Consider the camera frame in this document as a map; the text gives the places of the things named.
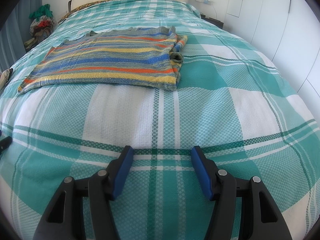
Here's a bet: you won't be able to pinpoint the striped knit sweater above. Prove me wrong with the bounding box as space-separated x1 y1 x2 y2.
17 26 188 94

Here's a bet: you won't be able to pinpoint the pile of colourful clothes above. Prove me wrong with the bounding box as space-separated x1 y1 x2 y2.
23 4 56 52

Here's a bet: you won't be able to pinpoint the brown patterned cushion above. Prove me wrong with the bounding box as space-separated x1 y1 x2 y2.
0 68 13 90

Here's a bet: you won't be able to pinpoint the blue grey curtain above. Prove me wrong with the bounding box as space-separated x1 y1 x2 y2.
1 0 42 71

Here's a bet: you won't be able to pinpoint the white wardrobe doors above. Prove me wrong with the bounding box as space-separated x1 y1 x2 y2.
225 0 319 114

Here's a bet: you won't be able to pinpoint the dark bedside table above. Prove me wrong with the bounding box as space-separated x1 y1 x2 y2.
201 14 223 29

